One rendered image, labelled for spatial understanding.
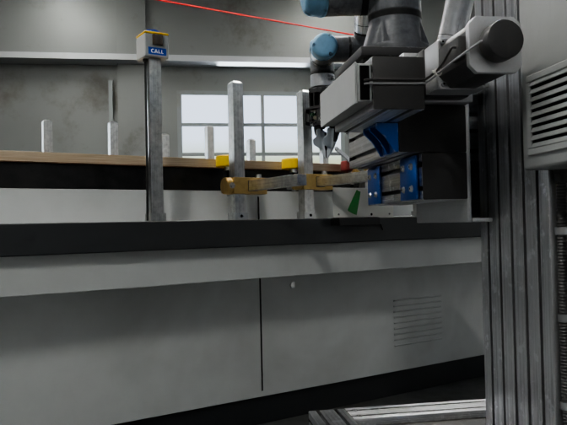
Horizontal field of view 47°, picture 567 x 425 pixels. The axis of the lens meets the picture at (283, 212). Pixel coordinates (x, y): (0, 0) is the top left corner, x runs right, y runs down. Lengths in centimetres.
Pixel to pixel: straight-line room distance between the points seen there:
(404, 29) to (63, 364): 130
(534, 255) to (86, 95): 638
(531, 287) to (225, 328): 121
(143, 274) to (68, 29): 577
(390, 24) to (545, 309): 67
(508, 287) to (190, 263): 94
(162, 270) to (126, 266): 10
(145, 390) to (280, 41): 575
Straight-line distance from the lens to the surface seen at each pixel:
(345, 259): 217
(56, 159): 194
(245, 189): 193
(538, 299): 119
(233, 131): 194
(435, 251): 245
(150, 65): 187
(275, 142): 716
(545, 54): 109
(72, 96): 726
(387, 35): 143
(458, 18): 189
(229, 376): 221
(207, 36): 735
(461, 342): 288
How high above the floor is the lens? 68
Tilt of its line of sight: 1 degrees up
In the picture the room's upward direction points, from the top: 1 degrees counter-clockwise
